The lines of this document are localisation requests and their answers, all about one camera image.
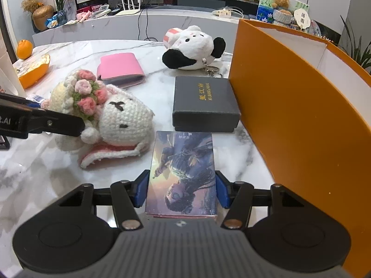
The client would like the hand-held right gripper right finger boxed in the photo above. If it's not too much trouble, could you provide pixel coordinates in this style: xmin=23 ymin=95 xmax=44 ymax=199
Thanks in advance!
xmin=214 ymin=170 xmax=305 ymax=229

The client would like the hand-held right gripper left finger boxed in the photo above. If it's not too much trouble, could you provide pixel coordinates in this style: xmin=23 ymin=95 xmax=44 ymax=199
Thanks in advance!
xmin=58 ymin=169 xmax=151 ymax=231

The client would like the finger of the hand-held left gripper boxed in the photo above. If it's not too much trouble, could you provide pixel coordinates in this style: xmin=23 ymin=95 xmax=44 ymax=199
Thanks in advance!
xmin=0 ymin=93 xmax=44 ymax=111
xmin=20 ymin=107 xmax=86 ymax=138

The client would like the illustrated card box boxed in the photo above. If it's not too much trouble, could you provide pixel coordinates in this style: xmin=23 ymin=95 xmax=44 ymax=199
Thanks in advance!
xmin=144 ymin=131 xmax=218 ymax=223

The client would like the white crochet bunny doll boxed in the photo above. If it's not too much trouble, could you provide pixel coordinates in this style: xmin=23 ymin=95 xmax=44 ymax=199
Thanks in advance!
xmin=41 ymin=69 xmax=155 ymax=171

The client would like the pink wallet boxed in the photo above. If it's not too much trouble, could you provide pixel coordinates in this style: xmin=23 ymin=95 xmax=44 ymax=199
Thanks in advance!
xmin=96 ymin=53 xmax=146 ymax=89

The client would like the black gift box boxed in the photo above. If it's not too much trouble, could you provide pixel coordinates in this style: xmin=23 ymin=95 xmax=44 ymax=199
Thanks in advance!
xmin=172 ymin=76 xmax=242 ymax=134

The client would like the orange cardboard box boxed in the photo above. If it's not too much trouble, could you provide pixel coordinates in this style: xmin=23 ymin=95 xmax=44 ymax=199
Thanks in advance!
xmin=228 ymin=18 xmax=371 ymax=277

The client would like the black and white plush toy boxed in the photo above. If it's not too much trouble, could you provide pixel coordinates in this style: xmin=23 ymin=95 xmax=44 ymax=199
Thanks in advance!
xmin=162 ymin=25 xmax=227 ymax=79

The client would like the orange fruit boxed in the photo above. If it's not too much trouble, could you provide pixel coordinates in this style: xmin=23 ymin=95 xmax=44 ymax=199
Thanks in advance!
xmin=16 ymin=39 xmax=34 ymax=60

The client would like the gold vase with dried flowers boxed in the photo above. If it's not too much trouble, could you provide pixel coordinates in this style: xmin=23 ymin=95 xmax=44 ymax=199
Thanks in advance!
xmin=22 ymin=0 xmax=55 ymax=32

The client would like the blue snack packet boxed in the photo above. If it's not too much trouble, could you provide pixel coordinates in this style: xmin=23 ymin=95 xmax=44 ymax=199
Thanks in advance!
xmin=46 ymin=10 xmax=68 ymax=29

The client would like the framed picture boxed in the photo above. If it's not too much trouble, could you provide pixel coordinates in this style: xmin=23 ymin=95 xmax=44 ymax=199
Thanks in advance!
xmin=62 ymin=0 xmax=78 ymax=21

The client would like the white router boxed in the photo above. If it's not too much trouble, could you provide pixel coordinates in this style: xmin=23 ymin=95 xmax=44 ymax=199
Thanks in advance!
xmin=117 ymin=0 xmax=144 ymax=16

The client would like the white marble television console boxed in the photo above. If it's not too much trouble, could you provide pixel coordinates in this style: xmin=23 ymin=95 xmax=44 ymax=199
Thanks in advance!
xmin=32 ymin=0 xmax=261 ymax=47

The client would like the round paper fan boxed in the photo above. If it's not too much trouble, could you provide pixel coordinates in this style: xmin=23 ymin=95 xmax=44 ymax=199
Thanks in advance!
xmin=293 ymin=8 xmax=312 ymax=32

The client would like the tall potted plant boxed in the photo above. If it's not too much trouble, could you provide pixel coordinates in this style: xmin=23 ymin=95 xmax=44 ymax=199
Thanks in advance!
xmin=338 ymin=14 xmax=371 ymax=73

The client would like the painted canvas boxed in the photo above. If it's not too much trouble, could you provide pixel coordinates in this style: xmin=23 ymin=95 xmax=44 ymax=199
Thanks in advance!
xmin=257 ymin=0 xmax=310 ymax=25

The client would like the brown teddy bear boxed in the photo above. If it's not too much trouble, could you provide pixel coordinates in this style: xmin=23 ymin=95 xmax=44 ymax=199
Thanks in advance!
xmin=271 ymin=0 xmax=290 ymax=16

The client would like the black cable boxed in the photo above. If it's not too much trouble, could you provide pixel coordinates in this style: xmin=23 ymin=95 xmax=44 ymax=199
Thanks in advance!
xmin=138 ymin=9 xmax=158 ymax=41

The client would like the white cable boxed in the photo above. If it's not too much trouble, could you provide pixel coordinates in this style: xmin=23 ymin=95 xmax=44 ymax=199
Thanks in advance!
xmin=223 ymin=5 xmax=247 ymax=19

